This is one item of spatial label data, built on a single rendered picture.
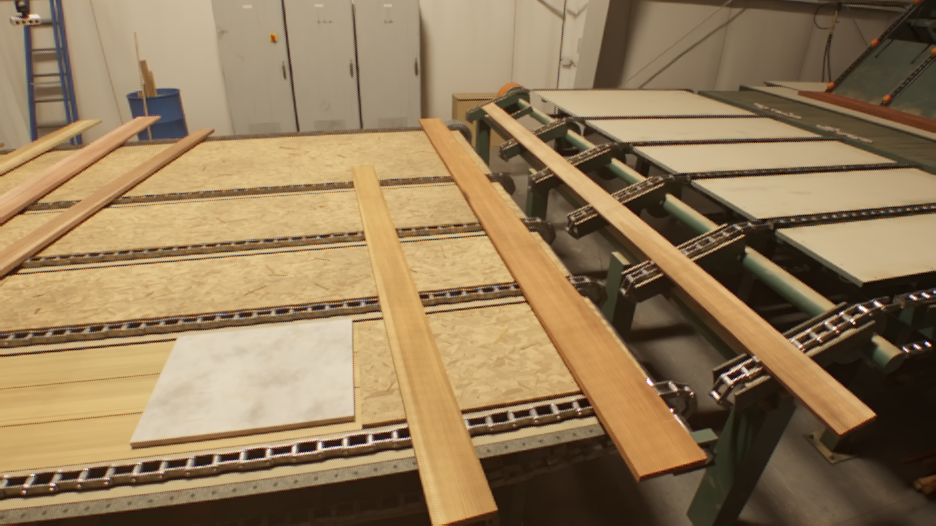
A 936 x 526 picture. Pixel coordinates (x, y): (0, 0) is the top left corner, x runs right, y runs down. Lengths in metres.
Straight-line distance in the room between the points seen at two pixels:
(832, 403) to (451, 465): 1.08
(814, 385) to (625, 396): 0.56
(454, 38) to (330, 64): 1.82
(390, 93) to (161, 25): 3.03
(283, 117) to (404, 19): 1.97
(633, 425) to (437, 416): 0.54
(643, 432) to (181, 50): 6.88
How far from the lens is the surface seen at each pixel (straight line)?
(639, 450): 1.38
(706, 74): 9.00
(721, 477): 2.13
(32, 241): 2.95
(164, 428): 1.60
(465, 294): 1.87
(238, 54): 6.51
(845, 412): 1.68
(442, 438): 1.33
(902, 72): 7.09
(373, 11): 6.34
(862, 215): 2.87
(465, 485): 1.24
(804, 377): 1.73
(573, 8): 7.43
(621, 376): 1.56
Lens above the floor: 1.91
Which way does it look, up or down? 27 degrees down
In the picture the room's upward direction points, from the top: 1 degrees clockwise
